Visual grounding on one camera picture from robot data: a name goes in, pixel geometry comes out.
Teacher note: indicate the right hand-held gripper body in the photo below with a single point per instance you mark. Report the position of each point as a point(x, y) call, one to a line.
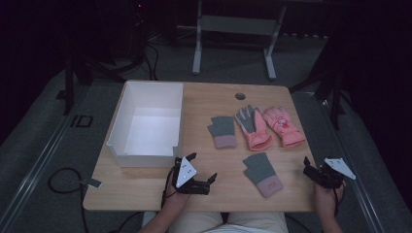
point(330, 174)

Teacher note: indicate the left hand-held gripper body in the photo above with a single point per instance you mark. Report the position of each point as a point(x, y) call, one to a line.
point(185, 171)

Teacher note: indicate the white storage box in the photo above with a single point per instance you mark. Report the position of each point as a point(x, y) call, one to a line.
point(152, 129)

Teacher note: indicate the pink ski glove gray palm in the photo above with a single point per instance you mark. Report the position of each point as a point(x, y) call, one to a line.
point(254, 129)

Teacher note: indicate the person's right hand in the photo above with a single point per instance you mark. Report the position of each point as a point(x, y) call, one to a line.
point(325, 197)

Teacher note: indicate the person's left hand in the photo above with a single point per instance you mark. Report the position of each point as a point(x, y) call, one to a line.
point(175, 196)

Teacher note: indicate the gray knit glove plain cuff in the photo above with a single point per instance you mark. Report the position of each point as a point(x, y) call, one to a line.
point(223, 131)

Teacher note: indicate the pink ski glove red print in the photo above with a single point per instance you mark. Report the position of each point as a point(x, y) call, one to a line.
point(283, 124)

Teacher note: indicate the gray knit glove labelled cuff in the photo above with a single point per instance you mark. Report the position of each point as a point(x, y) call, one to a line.
point(262, 173)

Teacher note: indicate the person's legs in beige pants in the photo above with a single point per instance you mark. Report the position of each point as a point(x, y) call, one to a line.
point(200, 223)

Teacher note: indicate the black tripod stand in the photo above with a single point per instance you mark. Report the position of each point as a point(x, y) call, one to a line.
point(335, 103)
point(69, 87)

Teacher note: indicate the black floor tape marker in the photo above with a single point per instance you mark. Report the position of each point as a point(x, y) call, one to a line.
point(77, 120)

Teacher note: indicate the white metal stand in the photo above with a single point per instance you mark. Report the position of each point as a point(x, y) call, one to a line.
point(236, 25)

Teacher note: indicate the metal floor rail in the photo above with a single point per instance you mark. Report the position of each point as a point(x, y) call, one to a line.
point(35, 165)
point(353, 168)

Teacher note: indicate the gray metal table bracket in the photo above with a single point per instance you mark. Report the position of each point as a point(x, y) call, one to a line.
point(92, 183)

